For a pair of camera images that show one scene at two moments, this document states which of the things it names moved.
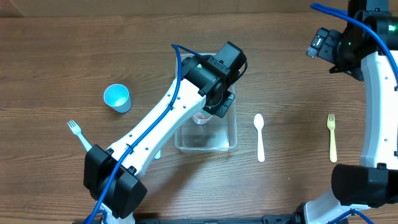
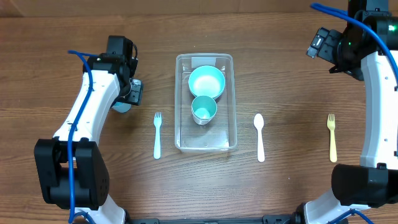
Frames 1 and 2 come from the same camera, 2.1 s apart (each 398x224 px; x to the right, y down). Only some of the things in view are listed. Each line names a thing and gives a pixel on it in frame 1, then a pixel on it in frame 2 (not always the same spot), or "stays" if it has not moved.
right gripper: (356, 70) stays
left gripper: (221, 104) to (133, 96)
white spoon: (259, 120) stays
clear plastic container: (219, 135) stays
